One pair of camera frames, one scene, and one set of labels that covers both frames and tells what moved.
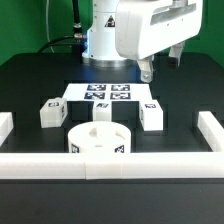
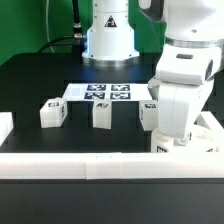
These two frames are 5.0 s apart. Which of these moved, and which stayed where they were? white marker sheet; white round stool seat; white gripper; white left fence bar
Moved: white gripper; white round stool seat
Stayed: white marker sheet; white left fence bar
